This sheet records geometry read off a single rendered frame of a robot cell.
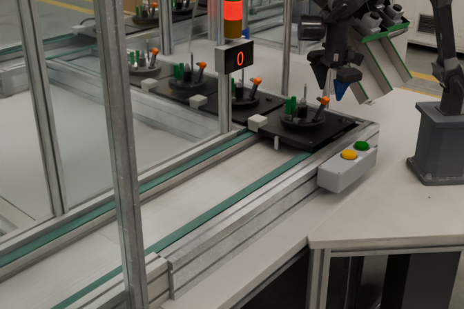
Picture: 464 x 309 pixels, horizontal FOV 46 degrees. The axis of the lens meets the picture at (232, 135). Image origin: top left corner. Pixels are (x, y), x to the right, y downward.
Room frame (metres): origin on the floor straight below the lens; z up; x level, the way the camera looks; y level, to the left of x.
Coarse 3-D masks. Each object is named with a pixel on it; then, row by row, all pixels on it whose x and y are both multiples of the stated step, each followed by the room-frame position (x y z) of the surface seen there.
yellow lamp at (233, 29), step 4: (224, 20) 1.46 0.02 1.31; (228, 20) 1.45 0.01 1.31; (232, 20) 1.45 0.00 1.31; (236, 20) 1.45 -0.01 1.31; (240, 20) 1.46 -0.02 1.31; (224, 24) 1.46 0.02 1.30; (228, 24) 1.45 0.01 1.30; (232, 24) 1.45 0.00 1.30; (236, 24) 1.45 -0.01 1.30; (240, 24) 1.46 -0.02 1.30; (224, 28) 1.46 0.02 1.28; (228, 28) 1.45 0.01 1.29; (232, 28) 1.45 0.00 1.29; (236, 28) 1.45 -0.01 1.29; (240, 28) 1.46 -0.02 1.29; (224, 32) 1.46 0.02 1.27; (228, 32) 1.45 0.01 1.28; (232, 32) 1.45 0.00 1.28; (236, 32) 1.45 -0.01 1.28; (240, 32) 1.46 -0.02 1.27; (224, 36) 1.46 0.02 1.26; (228, 36) 1.45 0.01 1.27; (232, 36) 1.45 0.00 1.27; (236, 36) 1.45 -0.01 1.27; (240, 36) 1.46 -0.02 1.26
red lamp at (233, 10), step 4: (224, 4) 1.46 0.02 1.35; (228, 4) 1.45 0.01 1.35; (232, 4) 1.45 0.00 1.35; (236, 4) 1.45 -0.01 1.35; (240, 4) 1.46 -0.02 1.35; (224, 8) 1.46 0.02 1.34; (228, 8) 1.45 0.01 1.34; (232, 8) 1.45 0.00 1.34; (236, 8) 1.45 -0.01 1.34; (240, 8) 1.46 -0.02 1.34; (224, 12) 1.46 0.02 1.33; (228, 12) 1.45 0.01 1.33; (232, 12) 1.45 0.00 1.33; (236, 12) 1.45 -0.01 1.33; (240, 12) 1.46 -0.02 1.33; (224, 16) 1.46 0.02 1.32; (228, 16) 1.45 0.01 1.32; (232, 16) 1.45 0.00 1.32; (236, 16) 1.45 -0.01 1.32; (240, 16) 1.46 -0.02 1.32
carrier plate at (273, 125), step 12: (312, 108) 1.65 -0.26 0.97; (276, 120) 1.55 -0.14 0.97; (336, 120) 1.55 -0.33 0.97; (348, 120) 1.55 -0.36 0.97; (264, 132) 1.48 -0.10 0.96; (276, 132) 1.46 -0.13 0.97; (288, 132) 1.46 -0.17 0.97; (300, 132) 1.46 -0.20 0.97; (312, 132) 1.46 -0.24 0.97; (324, 132) 1.46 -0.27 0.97; (336, 132) 1.46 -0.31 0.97; (300, 144) 1.40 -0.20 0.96; (312, 144) 1.39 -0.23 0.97; (324, 144) 1.41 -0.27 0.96
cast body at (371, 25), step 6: (372, 12) 1.69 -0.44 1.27; (366, 18) 1.69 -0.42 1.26; (372, 18) 1.68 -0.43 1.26; (378, 18) 1.68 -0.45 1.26; (360, 24) 1.70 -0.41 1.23; (366, 24) 1.69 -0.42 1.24; (372, 24) 1.67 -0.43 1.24; (378, 24) 1.69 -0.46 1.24; (360, 30) 1.70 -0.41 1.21; (366, 30) 1.69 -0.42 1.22; (372, 30) 1.67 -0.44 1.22; (378, 30) 1.69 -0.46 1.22; (366, 36) 1.68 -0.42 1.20
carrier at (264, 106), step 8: (232, 80) 1.74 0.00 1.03; (240, 80) 1.70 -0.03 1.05; (232, 88) 1.74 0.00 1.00; (240, 88) 1.69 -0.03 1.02; (248, 88) 1.83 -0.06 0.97; (232, 96) 1.70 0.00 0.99; (240, 96) 1.69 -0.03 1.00; (248, 96) 1.70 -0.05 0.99; (256, 96) 1.70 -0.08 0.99; (264, 96) 1.75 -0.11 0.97; (272, 96) 1.75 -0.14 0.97; (232, 104) 1.64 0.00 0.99; (240, 104) 1.64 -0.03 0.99; (248, 104) 1.64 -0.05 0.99; (256, 104) 1.67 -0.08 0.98; (264, 104) 1.68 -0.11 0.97; (272, 104) 1.68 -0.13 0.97; (280, 104) 1.68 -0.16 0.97; (232, 112) 1.61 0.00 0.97; (240, 112) 1.61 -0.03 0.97; (248, 112) 1.61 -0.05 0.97; (256, 112) 1.61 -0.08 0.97; (264, 112) 1.62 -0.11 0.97; (232, 120) 1.57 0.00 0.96; (240, 120) 1.55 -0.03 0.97
